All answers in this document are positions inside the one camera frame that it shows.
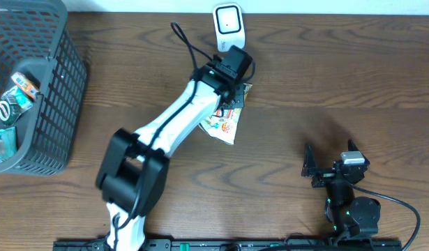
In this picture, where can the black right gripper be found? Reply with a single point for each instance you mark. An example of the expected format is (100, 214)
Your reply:
(309, 166)

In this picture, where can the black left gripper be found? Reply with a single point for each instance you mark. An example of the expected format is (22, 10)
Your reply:
(241, 106)

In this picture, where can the yellow snack bag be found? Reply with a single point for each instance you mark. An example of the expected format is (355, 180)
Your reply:
(222, 124)

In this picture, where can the orange Kleenex tissue pack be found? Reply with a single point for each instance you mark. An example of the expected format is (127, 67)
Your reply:
(26, 85)

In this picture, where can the green Kleenex tissue pack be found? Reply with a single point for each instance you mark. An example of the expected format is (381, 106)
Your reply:
(15, 96)

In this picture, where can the teal wet wipes pack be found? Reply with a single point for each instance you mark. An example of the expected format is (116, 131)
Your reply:
(8, 143)

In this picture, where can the dark green snack pack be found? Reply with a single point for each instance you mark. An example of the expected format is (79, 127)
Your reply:
(9, 113)

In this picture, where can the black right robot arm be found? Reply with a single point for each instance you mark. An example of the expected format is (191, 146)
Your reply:
(353, 218)

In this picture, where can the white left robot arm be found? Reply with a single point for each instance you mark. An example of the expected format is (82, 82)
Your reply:
(134, 170)

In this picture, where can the white barcode scanner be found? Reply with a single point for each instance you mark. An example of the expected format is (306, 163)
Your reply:
(229, 27)

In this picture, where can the grey plastic mesh basket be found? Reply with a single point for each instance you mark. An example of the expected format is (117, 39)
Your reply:
(34, 41)

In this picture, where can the black mounting rail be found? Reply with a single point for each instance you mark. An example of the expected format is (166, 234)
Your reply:
(297, 243)

